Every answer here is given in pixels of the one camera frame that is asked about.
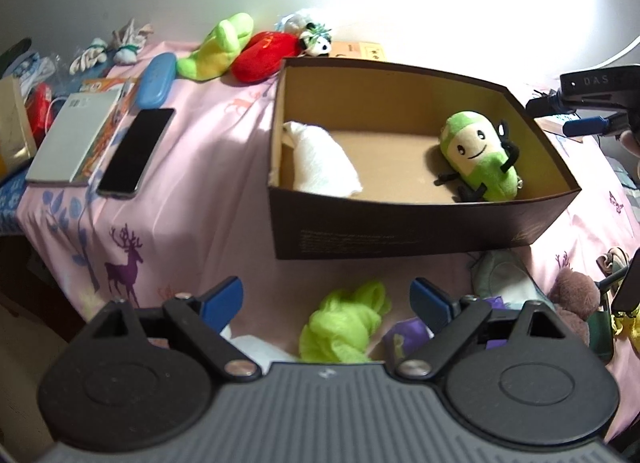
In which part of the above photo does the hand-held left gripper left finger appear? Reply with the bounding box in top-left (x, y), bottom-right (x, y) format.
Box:
top-left (89, 277), bottom-right (262, 384)

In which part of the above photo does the small panda plush toy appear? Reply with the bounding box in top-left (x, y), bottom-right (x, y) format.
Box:
top-left (299, 23), bottom-right (334, 58)

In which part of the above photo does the red packet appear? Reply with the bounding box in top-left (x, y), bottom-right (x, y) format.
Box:
top-left (25, 83), bottom-right (53, 136)

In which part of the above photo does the grey white plush toy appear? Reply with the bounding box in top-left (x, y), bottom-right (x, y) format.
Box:
top-left (472, 249), bottom-right (545, 306)

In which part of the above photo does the white toy with blue ribbon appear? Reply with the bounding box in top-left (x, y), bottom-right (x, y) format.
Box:
top-left (275, 9), bottom-right (313, 36)

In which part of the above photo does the purple cloth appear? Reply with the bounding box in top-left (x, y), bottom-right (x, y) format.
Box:
top-left (382, 295), bottom-right (506, 361)

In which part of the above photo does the brown cardboard box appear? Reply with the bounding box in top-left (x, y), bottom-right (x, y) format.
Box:
top-left (267, 57), bottom-right (582, 261)

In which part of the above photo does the white cable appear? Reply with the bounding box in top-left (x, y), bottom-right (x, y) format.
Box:
top-left (44, 97), bottom-right (67, 134)

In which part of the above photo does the person's right hand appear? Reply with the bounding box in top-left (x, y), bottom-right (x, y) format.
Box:
top-left (620, 127), bottom-right (640, 158)

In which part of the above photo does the pink printed bedsheet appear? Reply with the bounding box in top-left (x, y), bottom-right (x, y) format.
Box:
top-left (15, 38), bottom-right (640, 444)

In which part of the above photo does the dark green case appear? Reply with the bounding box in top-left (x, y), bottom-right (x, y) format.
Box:
top-left (587, 293), bottom-right (617, 364)

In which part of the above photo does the orange flat box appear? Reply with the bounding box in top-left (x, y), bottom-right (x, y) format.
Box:
top-left (330, 40), bottom-right (388, 62)

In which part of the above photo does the blue glasses case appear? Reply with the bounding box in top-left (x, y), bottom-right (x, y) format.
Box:
top-left (136, 53), bottom-right (177, 110)

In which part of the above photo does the orange book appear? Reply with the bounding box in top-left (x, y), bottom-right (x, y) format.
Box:
top-left (75, 77), bottom-right (140, 184)

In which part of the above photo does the blue patterned cloth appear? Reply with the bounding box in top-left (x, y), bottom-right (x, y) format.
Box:
top-left (0, 175), bottom-right (27, 235)

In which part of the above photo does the brown plush toy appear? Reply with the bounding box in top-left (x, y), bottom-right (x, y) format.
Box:
top-left (547, 268), bottom-right (602, 345)

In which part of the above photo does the green frog plush toy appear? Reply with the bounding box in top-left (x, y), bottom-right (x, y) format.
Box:
top-left (176, 12), bottom-right (255, 81)

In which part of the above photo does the lime green mesh cloth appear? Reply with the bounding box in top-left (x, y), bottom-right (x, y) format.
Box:
top-left (299, 280), bottom-right (392, 364)

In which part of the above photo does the white printed paper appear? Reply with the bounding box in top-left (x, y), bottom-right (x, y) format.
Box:
top-left (535, 115), bottom-right (591, 144)

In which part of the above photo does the black smartphone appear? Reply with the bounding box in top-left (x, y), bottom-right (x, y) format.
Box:
top-left (96, 108), bottom-right (177, 200)

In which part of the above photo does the white notebook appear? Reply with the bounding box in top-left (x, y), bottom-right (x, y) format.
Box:
top-left (25, 88), bottom-right (125, 188)

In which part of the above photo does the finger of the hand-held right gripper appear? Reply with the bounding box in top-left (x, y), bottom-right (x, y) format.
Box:
top-left (525, 93), bottom-right (581, 118)
top-left (562, 113), bottom-right (628, 138)

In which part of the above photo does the dark green object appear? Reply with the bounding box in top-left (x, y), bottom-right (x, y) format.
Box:
top-left (0, 38), bottom-right (32, 71)

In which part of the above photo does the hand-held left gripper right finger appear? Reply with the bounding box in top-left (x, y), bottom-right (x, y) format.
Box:
top-left (397, 278), bottom-right (567, 384)

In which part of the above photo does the yellow cardboard box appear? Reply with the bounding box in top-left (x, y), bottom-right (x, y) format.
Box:
top-left (0, 75), bottom-right (38, 178)

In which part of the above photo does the green smiling plush toy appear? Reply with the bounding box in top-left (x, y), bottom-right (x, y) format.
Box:
top-left (434, 111), bottom-right (526, 204)

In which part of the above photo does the clear plastic bag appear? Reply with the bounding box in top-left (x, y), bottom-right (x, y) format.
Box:
top-left (10, 50), bottom-right (57, 94)

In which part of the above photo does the white cloth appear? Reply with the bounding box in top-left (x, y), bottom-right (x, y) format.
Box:
top-left (220, 325), bottom-right (298, 369)

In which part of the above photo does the red plush toy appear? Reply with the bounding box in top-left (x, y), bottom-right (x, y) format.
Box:
top-left (231, 30), bottom-right (303, 84)

